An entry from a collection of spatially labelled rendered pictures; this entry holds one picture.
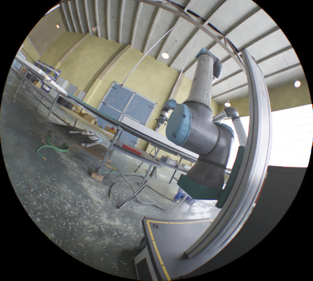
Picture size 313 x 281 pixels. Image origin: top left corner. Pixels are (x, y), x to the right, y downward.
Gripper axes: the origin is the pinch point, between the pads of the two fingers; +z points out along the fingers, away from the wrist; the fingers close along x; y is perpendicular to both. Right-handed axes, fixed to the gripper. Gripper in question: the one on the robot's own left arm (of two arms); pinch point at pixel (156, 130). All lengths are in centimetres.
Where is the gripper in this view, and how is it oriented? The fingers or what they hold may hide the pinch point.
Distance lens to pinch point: 106.2
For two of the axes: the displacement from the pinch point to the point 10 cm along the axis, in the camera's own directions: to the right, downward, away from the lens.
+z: -4.1, 8.9, -2.1
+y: -8.6, -4.5, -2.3
